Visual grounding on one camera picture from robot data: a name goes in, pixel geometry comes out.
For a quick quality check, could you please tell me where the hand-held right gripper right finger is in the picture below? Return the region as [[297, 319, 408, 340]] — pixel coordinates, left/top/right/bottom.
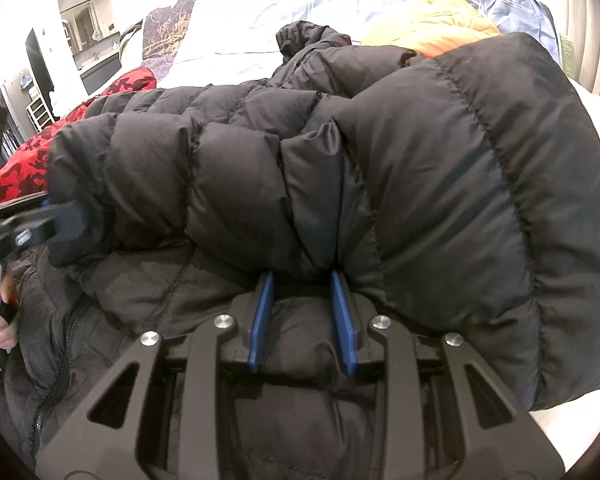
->
[[330, 270, 566, 480]]

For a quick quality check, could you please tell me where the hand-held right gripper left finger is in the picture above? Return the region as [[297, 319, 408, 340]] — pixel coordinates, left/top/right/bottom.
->
[[36, 271, 276, 480]]

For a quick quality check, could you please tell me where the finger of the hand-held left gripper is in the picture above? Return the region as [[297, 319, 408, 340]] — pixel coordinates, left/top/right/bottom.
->
[[0, 191, 88, 262]]

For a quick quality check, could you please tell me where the black puffer jacket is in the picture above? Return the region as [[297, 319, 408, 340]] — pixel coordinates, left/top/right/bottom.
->
[[0, 20, 600, 480]]

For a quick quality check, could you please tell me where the person's left hand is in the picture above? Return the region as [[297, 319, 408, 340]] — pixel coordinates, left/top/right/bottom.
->
[[0, 266, 20, 352]]

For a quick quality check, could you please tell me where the red camouflage garment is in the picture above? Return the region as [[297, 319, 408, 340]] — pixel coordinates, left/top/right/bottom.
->
[[0, 66, 158, 206]]

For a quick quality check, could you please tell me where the white shelf rack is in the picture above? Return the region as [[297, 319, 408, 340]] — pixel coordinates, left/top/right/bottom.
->
[[27, 95, 56, 133]]

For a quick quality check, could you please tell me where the black door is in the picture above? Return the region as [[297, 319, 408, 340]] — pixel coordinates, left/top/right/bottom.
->
[[25, 27, 56, 106]]

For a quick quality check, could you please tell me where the bathroom vanity cabinet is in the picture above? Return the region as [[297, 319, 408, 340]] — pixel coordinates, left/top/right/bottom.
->
[[77, 52, 123, 96]]

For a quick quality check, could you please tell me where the dark branch-patterned pillow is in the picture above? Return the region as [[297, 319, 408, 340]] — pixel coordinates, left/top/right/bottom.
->
[[141, 0, 202, 61]]

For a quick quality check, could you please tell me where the orange garment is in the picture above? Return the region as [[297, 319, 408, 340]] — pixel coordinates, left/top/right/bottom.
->
[[360, 0, 503, 58]]

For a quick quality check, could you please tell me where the sage green garment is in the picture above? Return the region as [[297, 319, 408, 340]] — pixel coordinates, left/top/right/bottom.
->
[[559, 34, 577, 78]]

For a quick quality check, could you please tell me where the beige padded headboard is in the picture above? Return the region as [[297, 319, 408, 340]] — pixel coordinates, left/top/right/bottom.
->
[[555, 0, 600, 106]]

